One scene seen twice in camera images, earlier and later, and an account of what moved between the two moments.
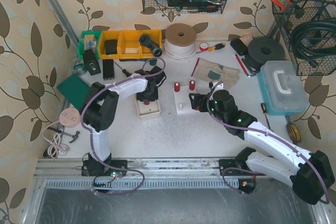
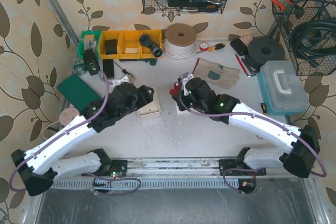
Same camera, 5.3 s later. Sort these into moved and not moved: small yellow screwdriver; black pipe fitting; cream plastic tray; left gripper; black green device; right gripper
Moved: right gripper; left gripper
Not moved: cream plastic tray; small yellow screwdriver; black pipe fitting; black green device
